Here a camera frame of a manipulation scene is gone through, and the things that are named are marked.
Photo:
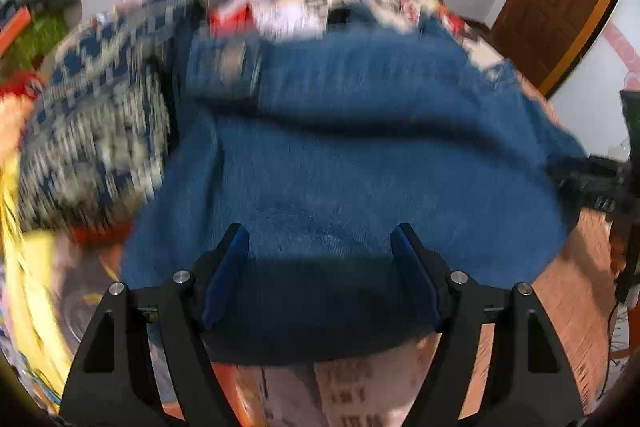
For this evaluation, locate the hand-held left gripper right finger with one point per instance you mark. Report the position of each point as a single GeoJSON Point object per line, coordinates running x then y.
{"type": "Point", "coordinates": [417, 277]}

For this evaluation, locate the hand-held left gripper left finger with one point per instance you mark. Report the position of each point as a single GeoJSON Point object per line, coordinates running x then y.
{"type": "Point", "coordinates": [227, 277]}

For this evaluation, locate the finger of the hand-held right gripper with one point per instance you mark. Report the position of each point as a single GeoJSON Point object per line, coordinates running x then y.
{"type": "Point", "coordinates": [590, 189]}

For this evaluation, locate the white wardrobe with heart stickers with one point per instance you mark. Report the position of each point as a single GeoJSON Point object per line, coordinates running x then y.
{"type": "Point", "coordinates": [600, 72]}

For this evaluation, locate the yellow cloth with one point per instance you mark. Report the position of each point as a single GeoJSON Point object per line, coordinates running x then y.
{"type": "Point", "coordinates": [35, 267]}

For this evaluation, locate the navy patterned cloth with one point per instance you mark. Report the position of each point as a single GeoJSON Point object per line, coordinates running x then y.
{"type": "Point", "coordinates": [90, 107]}

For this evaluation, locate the orange-red garment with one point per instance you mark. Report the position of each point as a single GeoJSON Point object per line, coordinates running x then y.
{"type": "Point", "coordinates": [230, 19]}

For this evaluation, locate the red cloth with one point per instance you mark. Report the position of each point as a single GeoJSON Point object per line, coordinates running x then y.
{"type": "Point", "coordinates": [20, 87]}

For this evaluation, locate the green patterned cloth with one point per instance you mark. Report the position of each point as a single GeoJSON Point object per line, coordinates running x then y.
{"type": "Point", "coordinates": [42, 39]}

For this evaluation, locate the orange box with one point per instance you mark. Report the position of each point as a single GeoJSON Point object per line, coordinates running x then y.
{"type": "Point", "coordinates": [15, 29]}

